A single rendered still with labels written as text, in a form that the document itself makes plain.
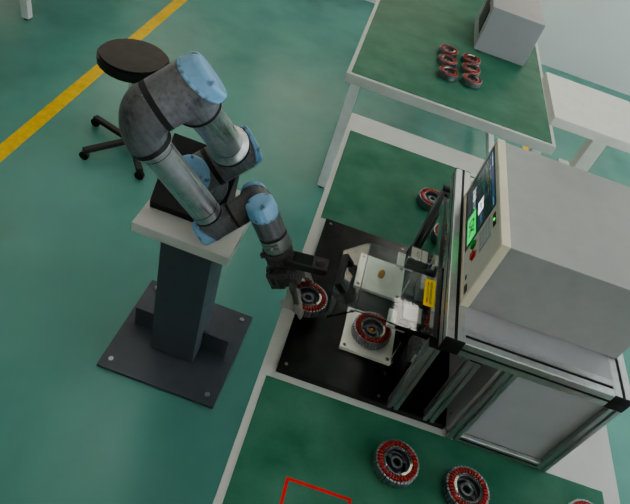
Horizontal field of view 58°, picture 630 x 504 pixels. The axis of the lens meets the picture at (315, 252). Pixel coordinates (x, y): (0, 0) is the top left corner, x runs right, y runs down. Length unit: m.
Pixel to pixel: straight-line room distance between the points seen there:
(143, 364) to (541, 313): 1.55
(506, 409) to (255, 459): 0.61
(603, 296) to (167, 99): 1.00
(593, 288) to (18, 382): 1.92
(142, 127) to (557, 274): 0.92
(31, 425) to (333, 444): 1.19
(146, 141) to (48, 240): 1.61
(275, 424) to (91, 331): 1.21
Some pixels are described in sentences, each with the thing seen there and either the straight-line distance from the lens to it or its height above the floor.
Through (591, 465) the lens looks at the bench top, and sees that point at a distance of 1.82.
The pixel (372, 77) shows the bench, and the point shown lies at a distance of 2.95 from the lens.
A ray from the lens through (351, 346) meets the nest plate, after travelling 1.60.
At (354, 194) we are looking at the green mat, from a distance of 2.13.
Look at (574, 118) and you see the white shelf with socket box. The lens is 2.23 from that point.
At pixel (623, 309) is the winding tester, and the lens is 1.40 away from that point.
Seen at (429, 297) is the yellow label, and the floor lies 1.07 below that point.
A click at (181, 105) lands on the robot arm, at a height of 1.36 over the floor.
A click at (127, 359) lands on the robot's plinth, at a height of 0.02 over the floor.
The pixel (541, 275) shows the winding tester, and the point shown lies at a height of 1.28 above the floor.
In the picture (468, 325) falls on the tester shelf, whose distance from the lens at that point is 1.33.
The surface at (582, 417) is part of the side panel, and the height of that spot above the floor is 0.99.
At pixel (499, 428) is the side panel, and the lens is 1.57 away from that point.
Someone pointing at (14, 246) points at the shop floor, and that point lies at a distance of 2.80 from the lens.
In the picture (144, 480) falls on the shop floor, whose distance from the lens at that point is 2.18.
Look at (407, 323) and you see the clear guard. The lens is 1.33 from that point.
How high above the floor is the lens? 2.02
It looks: 43 degrees down
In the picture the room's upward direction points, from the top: 20 degrees clockwise
